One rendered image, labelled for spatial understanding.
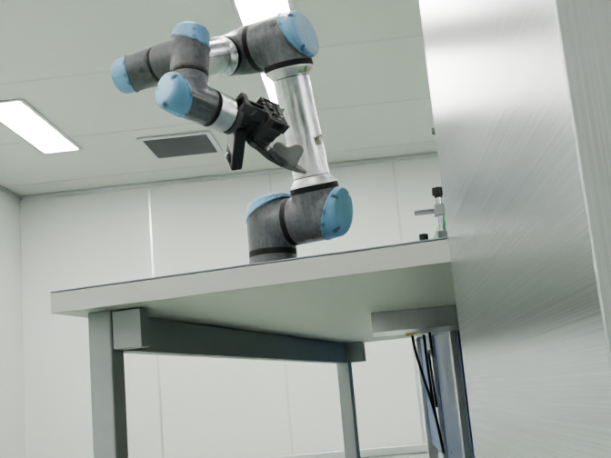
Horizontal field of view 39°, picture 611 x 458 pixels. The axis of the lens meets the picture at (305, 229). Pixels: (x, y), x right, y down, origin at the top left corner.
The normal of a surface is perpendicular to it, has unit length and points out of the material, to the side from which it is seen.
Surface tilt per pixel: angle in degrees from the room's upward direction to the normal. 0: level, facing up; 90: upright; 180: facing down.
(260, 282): 90
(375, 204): 90
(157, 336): 90
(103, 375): 90
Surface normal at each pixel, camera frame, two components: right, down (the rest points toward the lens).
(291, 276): -0.30, -0.16
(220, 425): -0.08, -0.18
